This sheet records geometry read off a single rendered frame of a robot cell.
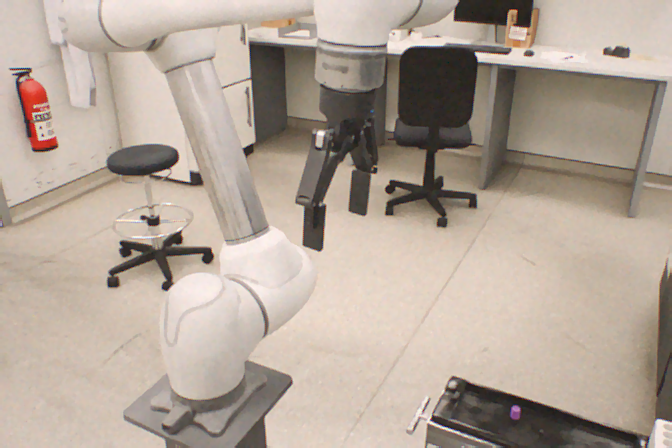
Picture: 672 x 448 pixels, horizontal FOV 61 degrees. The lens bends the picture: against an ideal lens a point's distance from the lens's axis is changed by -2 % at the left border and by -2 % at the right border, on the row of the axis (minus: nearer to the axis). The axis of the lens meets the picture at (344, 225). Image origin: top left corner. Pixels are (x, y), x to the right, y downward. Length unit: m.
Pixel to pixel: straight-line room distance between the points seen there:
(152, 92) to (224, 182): 2.92
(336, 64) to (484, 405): 0.68
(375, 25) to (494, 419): 0.71
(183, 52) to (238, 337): 0.56
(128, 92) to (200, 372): 3.27
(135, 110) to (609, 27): 3.23
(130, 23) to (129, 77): 3.19
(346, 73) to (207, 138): 0.52
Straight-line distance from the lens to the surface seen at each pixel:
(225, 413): 1.22
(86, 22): 1.09
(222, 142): 1.19
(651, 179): 4.56
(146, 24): 1.00
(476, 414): 1.10
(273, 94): 5.03
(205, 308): 1.09
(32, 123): 3.87
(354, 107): 0.74
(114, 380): 2.50
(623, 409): 2.45
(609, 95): 4.40
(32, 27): 4.01
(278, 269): 1.22
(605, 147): 4.49
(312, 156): 0.74
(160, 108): 4.08
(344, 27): 0.71
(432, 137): 3.30
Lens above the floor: 1.57
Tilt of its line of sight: 27 degrees down
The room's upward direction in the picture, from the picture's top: straight up
